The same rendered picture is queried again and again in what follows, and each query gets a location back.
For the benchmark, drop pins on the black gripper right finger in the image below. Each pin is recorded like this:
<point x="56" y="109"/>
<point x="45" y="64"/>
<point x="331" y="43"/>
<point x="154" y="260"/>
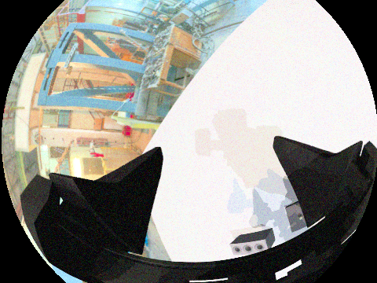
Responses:
<point x="315" y="174"/>

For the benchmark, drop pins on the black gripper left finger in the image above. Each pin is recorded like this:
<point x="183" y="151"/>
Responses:
<point x="121" y="200"/>

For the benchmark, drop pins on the grey plate with holes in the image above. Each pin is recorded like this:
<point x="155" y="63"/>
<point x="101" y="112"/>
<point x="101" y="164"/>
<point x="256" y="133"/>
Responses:
<point x="250" y="243"/>

